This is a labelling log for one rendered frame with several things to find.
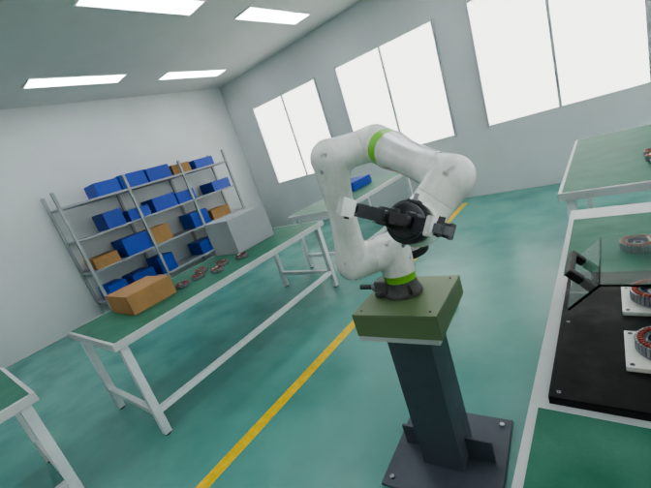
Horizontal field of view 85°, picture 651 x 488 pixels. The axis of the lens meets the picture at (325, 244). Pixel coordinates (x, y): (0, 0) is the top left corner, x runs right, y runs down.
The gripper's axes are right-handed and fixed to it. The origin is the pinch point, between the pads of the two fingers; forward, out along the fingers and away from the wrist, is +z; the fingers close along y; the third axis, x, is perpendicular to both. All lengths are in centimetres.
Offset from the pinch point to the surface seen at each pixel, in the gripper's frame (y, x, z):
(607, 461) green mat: 46, 36, -30
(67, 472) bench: -155, 174, -70
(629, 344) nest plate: 54, 17, -58
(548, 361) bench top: 39, 28, -59
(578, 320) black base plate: 46, 16, -72
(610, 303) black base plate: 54, 10, -79
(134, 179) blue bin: -507, 31, -359
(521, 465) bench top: 33, 43, -29
